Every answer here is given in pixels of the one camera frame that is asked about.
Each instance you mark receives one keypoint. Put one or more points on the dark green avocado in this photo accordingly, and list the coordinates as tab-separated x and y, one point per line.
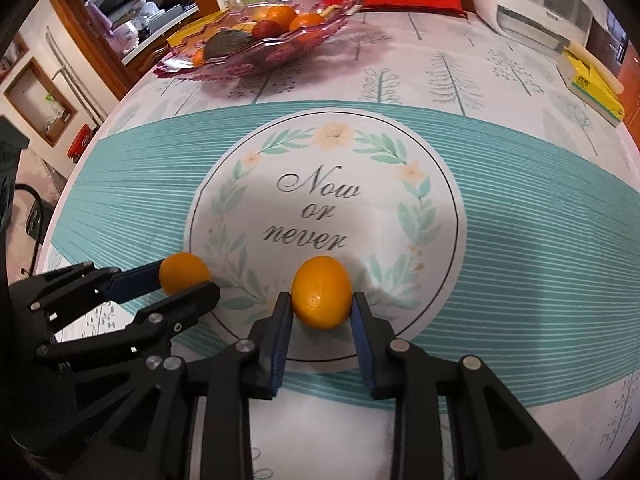
227	42

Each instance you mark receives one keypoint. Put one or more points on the yellow tin box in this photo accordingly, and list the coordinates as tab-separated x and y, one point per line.
182	35

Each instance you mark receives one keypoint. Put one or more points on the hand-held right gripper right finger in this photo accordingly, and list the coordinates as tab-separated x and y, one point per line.
362	345

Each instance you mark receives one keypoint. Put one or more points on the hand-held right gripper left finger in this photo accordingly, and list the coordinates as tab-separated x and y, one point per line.
282	345

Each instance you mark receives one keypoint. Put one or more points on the red container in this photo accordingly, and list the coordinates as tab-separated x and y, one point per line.
80	142

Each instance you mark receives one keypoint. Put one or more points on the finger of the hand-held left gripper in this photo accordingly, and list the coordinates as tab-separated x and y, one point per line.
135	280
190	300

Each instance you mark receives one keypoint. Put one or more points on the yellow sponge pack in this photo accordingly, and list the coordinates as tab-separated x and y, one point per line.
585	80

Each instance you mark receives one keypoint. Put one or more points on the ripe spotted banana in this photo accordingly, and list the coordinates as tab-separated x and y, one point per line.
330	10

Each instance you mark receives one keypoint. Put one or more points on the yellow spotted pear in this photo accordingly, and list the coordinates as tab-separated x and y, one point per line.
242	25

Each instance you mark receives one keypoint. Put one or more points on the pink glass fruit bowl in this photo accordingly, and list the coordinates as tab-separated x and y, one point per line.
300	45

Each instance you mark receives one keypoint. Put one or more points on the small orange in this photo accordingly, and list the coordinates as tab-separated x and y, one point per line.
199	57
182	270
320	292

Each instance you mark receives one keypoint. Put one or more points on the white countertop appliance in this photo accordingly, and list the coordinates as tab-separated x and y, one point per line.
530	15

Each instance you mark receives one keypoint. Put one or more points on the small red plum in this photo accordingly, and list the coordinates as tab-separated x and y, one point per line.
265	29

